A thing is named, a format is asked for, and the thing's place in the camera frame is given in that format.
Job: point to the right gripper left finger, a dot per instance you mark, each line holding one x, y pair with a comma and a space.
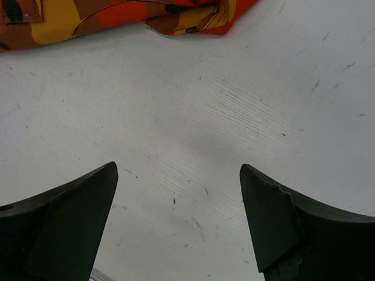
55, 235

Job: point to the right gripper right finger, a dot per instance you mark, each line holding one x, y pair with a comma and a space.
298, 238

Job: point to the orange camouflage trousers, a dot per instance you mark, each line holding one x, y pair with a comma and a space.
31, 23

